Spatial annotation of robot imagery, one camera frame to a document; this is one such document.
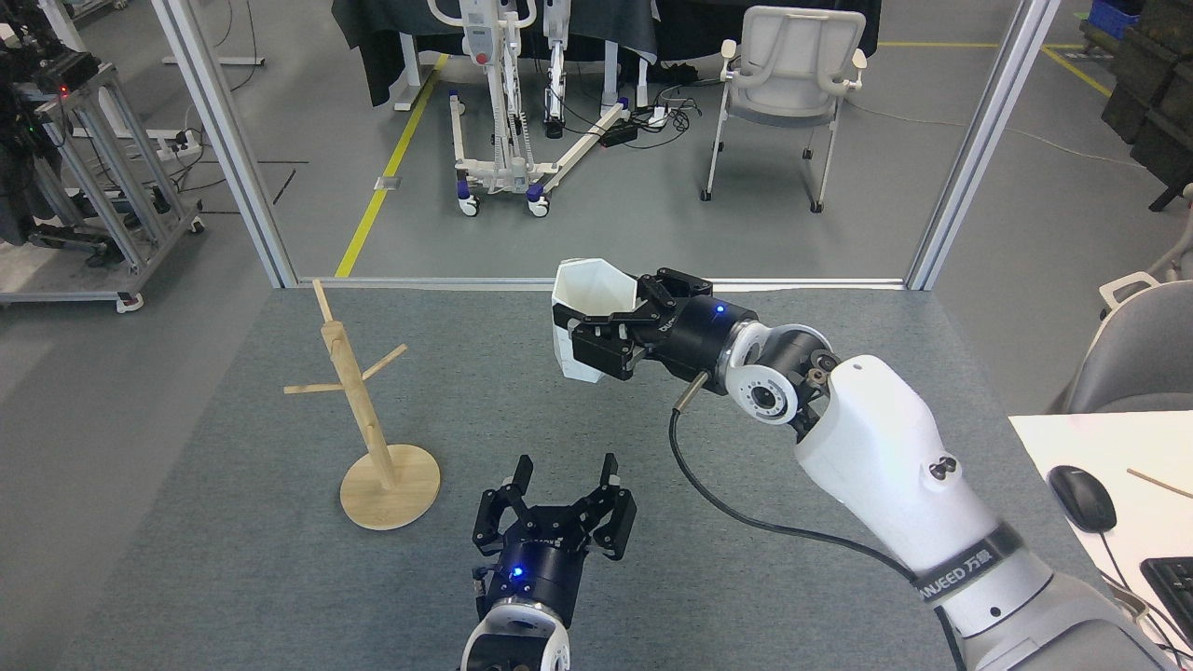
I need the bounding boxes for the white folding chair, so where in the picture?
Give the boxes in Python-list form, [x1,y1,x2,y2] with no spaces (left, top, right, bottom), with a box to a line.
[701,7,868,214]

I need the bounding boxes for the thin wooden stick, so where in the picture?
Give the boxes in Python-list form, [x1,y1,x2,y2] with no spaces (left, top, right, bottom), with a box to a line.
[1126,468,1193,500]

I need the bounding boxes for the white faceted cup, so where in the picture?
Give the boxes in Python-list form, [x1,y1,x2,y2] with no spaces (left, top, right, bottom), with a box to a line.
[552,259,640,384]

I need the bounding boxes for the silver frame rail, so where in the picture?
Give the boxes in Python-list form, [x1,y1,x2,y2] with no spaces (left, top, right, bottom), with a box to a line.
[296,276,910,292]

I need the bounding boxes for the black table cloth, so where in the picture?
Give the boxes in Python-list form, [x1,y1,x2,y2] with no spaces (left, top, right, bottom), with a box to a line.
[332,0,882,108]

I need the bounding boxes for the dark stacked crates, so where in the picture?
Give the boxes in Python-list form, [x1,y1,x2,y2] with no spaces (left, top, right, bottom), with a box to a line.
[1100,0,1193,213]

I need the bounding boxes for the blue plastic bin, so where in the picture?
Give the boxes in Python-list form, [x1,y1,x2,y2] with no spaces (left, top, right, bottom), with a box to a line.
[1087,0,1143,43]

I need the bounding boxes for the grey metal equipment cart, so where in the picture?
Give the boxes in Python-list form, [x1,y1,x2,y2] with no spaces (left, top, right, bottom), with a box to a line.
[0,0,206,314]

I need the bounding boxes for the white wheeled lift stand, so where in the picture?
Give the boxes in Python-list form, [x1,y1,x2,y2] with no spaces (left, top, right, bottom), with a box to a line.
[427,0,633,220]

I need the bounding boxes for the wooden cup rack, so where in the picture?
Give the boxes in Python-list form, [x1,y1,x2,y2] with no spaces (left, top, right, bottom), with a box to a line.
[283,279,442,530]

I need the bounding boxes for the grey office chair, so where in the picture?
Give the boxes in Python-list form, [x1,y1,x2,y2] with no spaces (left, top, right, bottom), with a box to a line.
[1058,272,1193,415]

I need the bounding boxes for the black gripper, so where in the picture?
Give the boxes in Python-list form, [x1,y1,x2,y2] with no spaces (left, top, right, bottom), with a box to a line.
[553,268,761,397]
[472,454,638,623]

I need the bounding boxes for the silver frame post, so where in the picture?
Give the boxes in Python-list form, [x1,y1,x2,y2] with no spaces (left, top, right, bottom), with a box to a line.
[151,0,301,290]
[904,0,1063,293]

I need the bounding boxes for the white desk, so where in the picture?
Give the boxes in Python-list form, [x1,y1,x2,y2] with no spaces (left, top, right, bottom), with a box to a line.
[1008,411,1193,671]

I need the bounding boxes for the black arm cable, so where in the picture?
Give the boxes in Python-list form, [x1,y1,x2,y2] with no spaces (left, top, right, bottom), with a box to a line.
[668,371,970,671]

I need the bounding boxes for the black computer mouse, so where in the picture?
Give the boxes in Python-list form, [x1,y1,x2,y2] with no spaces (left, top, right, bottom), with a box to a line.
[1048,465,1118,534]

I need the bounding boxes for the black keyboard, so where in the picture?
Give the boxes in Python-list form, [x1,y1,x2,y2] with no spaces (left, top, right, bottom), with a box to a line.
[1141,556,1193,646]

